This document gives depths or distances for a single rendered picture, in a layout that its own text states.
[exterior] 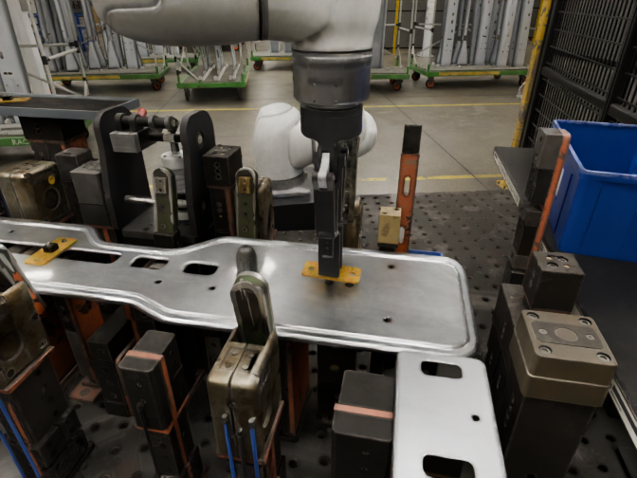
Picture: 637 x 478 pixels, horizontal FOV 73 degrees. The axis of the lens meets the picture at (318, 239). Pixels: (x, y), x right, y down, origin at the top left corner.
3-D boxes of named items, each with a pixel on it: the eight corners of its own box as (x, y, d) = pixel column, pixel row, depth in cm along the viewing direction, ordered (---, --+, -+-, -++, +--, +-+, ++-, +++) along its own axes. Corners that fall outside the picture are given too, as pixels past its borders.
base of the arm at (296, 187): (245, 178, 156) (244, 164, 153) (307, 174, 157) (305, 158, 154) (243, 202, 140) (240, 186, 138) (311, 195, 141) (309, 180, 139)
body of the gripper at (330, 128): (308, 94, 56) (309, 163, 60) (292, 108, 48) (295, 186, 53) (366, 96, 54) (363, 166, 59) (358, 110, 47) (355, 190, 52)
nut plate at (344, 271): (300, 275, 62) (300, 268, 61) (306, 262, 65) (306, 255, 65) (358, 284, 61) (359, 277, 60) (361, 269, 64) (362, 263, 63)
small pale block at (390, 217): (366, 378, 87) (378, 214, 69) (368, 365, 90) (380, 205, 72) (384, 381, 86) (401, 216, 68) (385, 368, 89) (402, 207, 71)
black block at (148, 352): (143, 522, 63) (92, 378, 49) (177, 455, 73) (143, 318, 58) (194, 533, 62) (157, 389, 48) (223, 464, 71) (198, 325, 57)
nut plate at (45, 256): (43, 266, 68) (41, 259, 67) (22, 263, 68) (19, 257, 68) (79, 240, 75) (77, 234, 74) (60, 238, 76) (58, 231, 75)
